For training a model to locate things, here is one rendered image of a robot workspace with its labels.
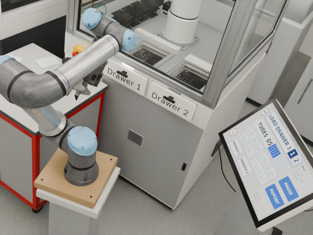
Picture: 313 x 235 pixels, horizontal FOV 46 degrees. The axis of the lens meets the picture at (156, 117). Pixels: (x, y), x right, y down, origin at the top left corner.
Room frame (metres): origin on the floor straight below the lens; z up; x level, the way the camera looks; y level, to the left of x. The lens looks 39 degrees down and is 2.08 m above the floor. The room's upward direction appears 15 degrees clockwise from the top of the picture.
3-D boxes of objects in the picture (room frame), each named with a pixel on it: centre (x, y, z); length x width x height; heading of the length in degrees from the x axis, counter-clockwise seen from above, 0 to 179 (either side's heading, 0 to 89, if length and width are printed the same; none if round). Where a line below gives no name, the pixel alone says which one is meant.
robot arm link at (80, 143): (1.07, 0.27, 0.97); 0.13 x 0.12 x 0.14; 63
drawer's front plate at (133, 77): (1.78, 0.24, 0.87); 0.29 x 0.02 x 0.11; 67
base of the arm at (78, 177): (1.07, 0.26, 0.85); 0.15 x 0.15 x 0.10
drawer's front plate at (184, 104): (1.66, -0.06, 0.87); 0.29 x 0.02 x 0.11; 67
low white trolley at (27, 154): (1.66, 0.73, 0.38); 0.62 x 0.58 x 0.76; 67
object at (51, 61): (1.86, 0.73, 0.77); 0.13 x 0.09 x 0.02; 140
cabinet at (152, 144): (2.21, 0.01, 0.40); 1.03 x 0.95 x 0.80; 67
